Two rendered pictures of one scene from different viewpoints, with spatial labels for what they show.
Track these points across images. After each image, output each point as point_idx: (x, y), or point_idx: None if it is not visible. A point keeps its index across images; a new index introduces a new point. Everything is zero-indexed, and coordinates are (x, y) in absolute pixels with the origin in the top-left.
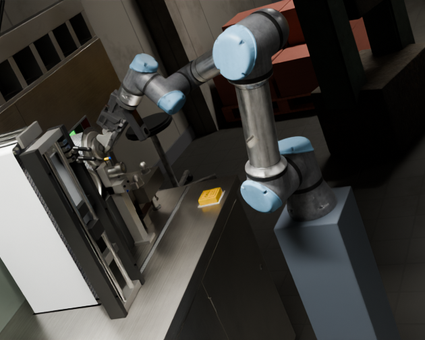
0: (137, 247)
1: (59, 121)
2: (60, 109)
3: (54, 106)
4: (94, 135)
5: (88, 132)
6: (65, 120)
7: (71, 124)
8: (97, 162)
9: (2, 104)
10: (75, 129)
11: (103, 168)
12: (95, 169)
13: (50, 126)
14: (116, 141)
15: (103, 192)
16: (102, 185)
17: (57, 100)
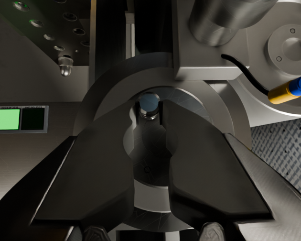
0: None
1: (17, 155)
2: None
3: (6, 179)
4: (145, 189)
5: (158, 212)
6: (1, 150)
7: None
8: (204, 96)
9: (111, 231)
10: None
11: (248, 63)
12: (225, 80)
13: (41, 158)
14: (127, 130)
15: (170, 5)
16: (112, 23)
17: None
